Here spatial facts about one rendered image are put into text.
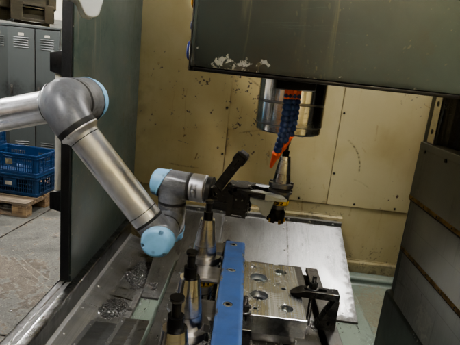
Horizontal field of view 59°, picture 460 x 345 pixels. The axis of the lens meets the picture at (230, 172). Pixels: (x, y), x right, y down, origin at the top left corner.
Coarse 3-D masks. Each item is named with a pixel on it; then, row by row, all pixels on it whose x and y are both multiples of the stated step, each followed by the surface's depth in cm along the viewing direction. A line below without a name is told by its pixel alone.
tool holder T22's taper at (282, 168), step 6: (282, 156) 101; (282, 162) 101; (288, 162) 101; (282, 168) 101; (288, 168) 101; (276, 174) 102; (282, 174) 101; (288, 174) 101; (276, 180) 101; (282, 180) 101; (288, 180) 101
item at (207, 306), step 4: (204, 300) 62; (208, 300) 62; (168, 304) 60; (204, 304) 60; (208, 304) 61; (212, 304) 61; (168, 308) 59; (204, 308) 59; (208, 308) 60; (212, 308) 60; (204, 312) 58; (208, 312) 59; (212, 312) 59; (208, 316) 58; (212, 316) 58; (212, 320) 57
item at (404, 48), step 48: (240, 0) 63; (288, 0) 63; (336, 0) 63; (384, 0) 62; (432, 0) 62; (192, 48) 66; (240, 48) 65; (288, 48) 65; (336, 48) 64; (384, 48) 64; (432, 48) 64; (432, 96) 66
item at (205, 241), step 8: (200, 224) 74; (208, 224) 73; (200, 232) 73; (208, 232) 73; (200, 240) 73; (208, 240) 73; (200, 248) 73; (208, 248) 73; (200, 256) 73; (208, 256) 73
